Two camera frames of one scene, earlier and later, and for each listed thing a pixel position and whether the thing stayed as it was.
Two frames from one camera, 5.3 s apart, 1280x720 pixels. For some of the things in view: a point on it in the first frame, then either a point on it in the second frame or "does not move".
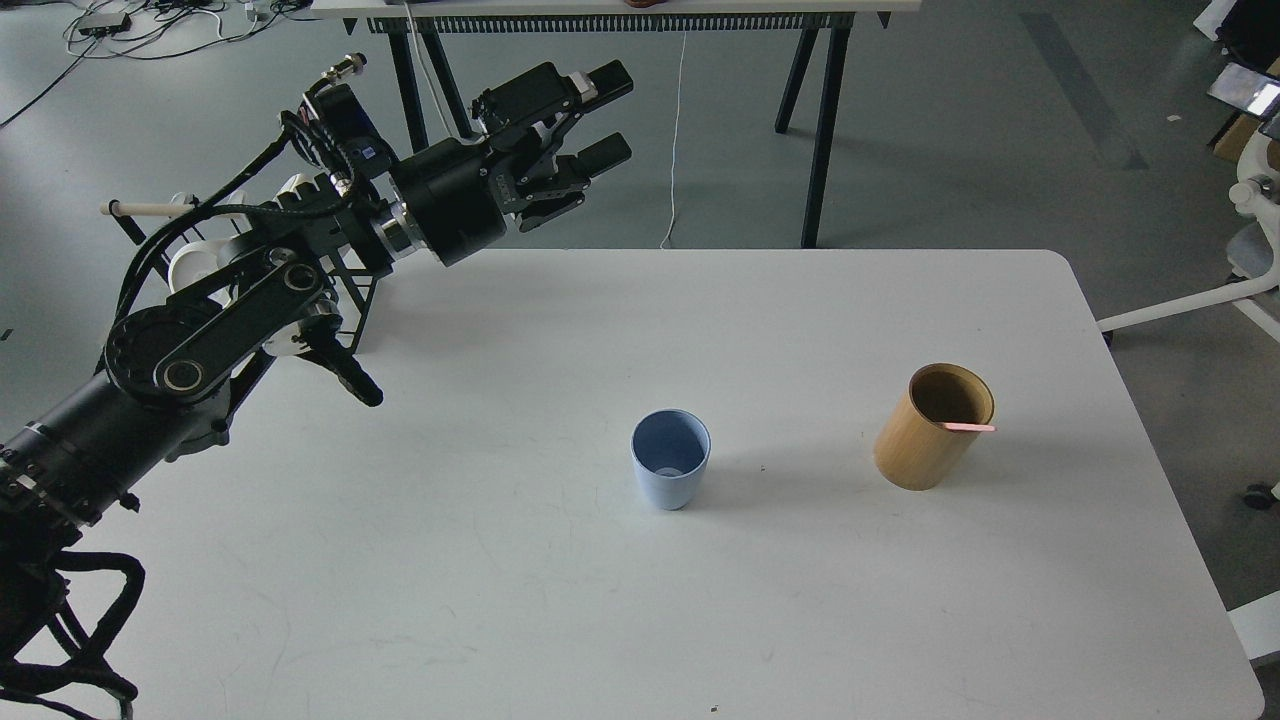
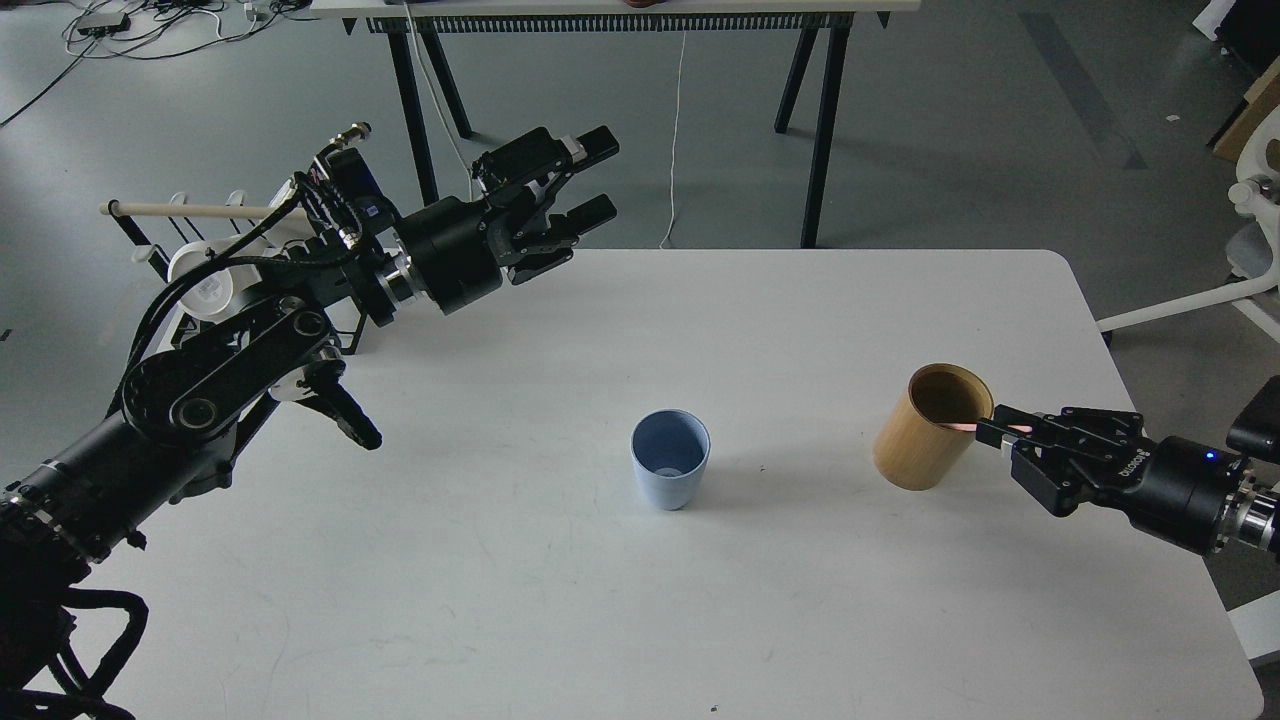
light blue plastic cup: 671,448 does not move
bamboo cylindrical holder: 912,451 does not move
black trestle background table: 411,24 does not move
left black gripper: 449,192 to 458,249
